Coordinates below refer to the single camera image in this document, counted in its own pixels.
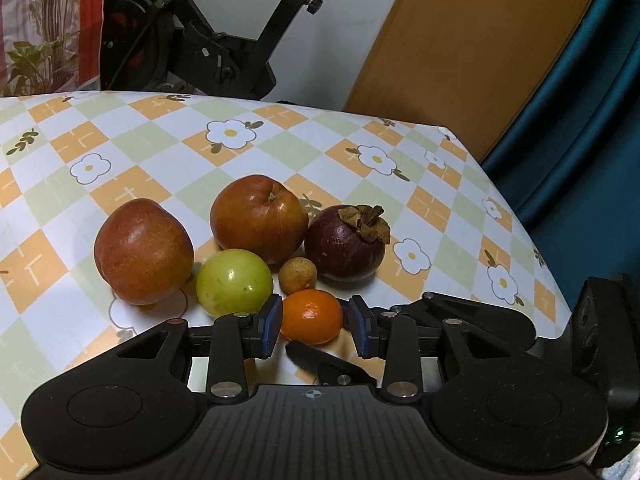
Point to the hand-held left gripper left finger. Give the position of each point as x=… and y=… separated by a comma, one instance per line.
x=272, y=327

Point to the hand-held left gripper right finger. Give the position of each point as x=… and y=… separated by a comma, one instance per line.
x=357, y=327

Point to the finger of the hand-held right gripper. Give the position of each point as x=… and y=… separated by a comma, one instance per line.
x=320, y=360

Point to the small orange mandarin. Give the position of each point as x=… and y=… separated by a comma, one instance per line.
x=312, y=317

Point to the red apple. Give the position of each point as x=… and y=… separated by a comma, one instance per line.
x=142, y=252
x=257, y=220

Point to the small brown longan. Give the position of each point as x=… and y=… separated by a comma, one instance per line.
x=297, y=275

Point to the green round fruit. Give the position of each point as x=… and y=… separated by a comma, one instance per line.
x=232, y=282

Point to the purple mangosteen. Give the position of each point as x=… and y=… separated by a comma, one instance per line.
x=342, y=252

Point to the teal curtain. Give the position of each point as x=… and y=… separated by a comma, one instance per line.
x=590, y=160

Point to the checkered floral tablecloth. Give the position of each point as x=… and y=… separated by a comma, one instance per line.
x=150, y=160

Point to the black exercise bike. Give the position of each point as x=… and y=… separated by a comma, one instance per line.
x=210, y=45

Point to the wooden door panel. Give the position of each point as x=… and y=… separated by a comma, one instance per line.
x=475, y=60

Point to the red printed backdrop cloth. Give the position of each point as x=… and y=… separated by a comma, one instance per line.
x=45, y=35

